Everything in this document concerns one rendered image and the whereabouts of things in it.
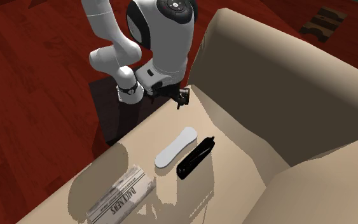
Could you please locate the white remote control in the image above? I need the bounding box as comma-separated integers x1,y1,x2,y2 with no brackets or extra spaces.
155,126,198,169

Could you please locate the dark robot stand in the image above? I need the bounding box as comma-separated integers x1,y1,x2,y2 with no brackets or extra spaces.
88,66,179,147

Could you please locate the black remote control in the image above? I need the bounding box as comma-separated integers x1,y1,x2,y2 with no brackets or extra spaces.
176,136,216,180

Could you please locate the folded grey newspaper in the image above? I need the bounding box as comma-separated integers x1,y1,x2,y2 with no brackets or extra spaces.
86,164,157,224

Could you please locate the dark patterned floor mat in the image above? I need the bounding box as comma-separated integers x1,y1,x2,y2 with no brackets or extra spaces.
298,6,348,43

